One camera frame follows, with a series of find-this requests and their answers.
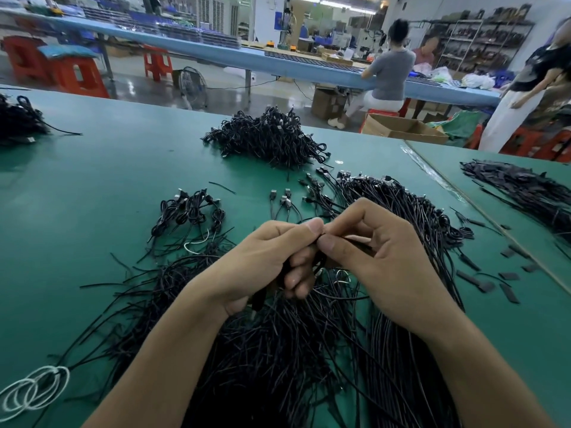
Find person's left hand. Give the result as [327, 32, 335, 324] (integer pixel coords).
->
[192, 218, 324, 317]

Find person's right hand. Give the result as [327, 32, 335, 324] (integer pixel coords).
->
[316, 199, 460, 339]

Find bundle of long black cables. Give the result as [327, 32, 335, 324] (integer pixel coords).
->
[299, 169, 474, 428]

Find pile of black cables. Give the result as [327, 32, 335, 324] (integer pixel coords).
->
[49, 184, 385, 428]

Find heap of black cables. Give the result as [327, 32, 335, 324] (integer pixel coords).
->
[202, 106, 331, 170]
[0, 92, 81, 143]

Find spread of straight black cables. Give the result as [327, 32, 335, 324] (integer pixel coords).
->
[459, 158, 571, 237]

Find person's left forearm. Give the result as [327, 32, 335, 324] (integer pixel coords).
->
[83, 294, 235, 428]

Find scattered dark tie pieces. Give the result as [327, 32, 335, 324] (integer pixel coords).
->
[450, 207, 541, 304]

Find open cardboard box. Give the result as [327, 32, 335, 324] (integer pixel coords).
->
[360, 114, 449, 144]

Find green bag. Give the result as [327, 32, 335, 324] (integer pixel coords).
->
[431, 109, 487, 146]

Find small cardboard box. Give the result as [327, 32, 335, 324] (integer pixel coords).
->
[311, 86, 347, 121]

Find grey floor fan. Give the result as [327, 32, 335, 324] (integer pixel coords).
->
[172, 67, 208, 109]

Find red plastic stool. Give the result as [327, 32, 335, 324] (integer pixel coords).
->
[0, 35, 50, 83]
[143, 46, 175, 83]
[504, 127, 571, 161]

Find pile of white bags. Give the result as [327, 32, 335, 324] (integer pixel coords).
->
[431, 68, 496, 91]

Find long blue workbench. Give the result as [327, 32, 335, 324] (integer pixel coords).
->
[0, 8, 501, 108]

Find metal storage shelf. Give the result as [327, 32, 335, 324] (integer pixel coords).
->
[428, 4, 537, 72]

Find white pillar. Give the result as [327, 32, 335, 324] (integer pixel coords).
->
[252, 0, 287, 43]

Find red stool with blue seat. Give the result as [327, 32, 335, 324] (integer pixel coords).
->
[37, 44, 110, 97]

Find bunch of white wire rings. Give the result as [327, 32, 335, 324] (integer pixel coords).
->
[0, 365, 71, 423]

